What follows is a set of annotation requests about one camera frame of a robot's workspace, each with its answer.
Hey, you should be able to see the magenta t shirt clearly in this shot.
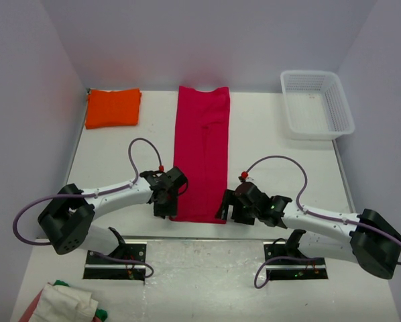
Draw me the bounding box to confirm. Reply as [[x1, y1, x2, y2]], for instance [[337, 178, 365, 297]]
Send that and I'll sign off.
[[173, 86, 230, 224]]

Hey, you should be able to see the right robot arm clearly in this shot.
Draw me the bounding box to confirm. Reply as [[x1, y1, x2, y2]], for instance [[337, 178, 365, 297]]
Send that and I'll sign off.
[[215, 182, 401, 280]]

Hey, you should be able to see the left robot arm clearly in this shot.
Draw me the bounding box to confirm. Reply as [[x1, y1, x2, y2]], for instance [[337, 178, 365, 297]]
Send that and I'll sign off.
[[38, 167, 188, 264]]

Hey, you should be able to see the folded orange t shirt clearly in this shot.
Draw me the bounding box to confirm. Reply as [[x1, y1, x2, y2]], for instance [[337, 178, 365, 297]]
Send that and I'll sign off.
[[85, 89, 141, 129]]

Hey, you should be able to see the white plastic basket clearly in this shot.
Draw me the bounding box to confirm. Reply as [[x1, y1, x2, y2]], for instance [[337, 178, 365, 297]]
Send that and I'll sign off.
[[280, 70, 355, 140]]

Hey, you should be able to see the cream white cloth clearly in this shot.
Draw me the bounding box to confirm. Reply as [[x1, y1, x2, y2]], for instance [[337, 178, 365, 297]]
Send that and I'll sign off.
[[29, 284, 99, 322]]

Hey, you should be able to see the pink cloth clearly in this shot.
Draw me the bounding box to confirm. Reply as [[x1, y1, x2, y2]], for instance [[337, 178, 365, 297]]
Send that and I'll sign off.
[[19, 291, 42, 322]]

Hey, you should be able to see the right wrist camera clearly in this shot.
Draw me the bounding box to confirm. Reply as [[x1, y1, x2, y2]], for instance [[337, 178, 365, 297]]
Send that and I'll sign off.
[[238, 171, 255, 189]]

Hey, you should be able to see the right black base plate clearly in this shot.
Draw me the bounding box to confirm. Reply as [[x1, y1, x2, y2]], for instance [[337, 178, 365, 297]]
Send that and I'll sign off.
[[264, 241, 329, 280]]

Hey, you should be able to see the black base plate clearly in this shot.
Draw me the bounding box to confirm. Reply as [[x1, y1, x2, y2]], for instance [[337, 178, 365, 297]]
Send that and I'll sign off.
[[82, 241, 151, 282], [264, 241, 329, 280]]

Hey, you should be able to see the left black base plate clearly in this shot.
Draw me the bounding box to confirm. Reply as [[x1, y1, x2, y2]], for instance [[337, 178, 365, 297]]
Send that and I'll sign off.
[[82, 241, 151, 282]]

